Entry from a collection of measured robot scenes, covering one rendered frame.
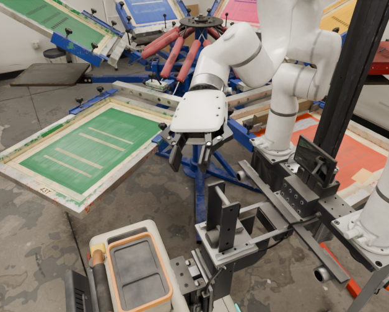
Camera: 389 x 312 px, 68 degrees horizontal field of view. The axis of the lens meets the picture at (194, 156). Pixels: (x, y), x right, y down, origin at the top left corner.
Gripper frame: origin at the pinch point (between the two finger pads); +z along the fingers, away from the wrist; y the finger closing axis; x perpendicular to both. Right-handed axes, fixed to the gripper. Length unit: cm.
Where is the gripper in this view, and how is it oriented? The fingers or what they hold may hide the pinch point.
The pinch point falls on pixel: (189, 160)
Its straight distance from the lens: 50.8
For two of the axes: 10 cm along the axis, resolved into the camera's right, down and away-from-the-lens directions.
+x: -2.7, -5.6, -7.8
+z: -2.1, 8.3, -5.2
